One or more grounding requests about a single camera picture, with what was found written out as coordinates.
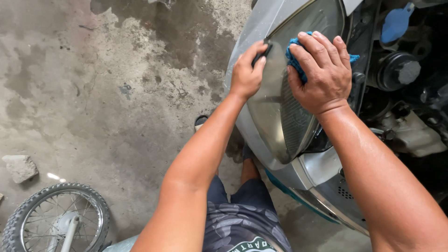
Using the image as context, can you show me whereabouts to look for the person's dark blue shorts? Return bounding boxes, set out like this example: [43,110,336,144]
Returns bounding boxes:
[206,175,277,213]

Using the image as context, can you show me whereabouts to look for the person's black sandal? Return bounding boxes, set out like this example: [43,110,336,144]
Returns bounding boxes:
[194,115,209,132]

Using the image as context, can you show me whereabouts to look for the blue microfiber cloth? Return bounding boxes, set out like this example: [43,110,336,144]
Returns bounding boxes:
[285,31,360,84]

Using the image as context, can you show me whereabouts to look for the white motorcycle fork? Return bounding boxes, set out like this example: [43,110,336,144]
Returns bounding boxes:
[59,216,80,252]

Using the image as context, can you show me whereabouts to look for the person's left hand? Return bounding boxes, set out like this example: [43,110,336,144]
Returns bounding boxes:
[229,40,269,102]

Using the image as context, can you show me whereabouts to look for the grey concrete chunk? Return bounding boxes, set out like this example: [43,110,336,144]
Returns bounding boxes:
[2,155,39,185]

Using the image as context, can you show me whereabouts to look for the black round engine cap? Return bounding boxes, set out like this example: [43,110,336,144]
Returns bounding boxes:
[377,52,421,92]

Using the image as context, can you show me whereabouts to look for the spoked motorcycle wheel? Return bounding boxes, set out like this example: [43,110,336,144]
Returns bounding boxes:
[2,182,110,252]

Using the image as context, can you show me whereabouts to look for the blue reservoir cap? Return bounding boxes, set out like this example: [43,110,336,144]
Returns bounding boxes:
[380,3,415,44]

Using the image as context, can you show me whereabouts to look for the small black sanding block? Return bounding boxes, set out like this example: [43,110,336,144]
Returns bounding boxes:
[251,43,273,68]

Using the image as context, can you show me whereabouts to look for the silver car body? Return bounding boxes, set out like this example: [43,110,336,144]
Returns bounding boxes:
[224,0,382,237]

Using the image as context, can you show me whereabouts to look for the car headlight lens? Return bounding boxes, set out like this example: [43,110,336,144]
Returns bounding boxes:
[246,0,346,165]

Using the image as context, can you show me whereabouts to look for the person's patterned shirt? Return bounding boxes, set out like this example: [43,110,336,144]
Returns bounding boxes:
[202,201,293,252]

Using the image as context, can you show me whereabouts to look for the person's right hand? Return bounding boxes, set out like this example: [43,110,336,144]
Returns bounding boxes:
[286,31,353,116]

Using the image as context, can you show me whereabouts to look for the white coolant reservoir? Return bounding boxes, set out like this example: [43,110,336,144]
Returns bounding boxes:
[381,110,448,158]

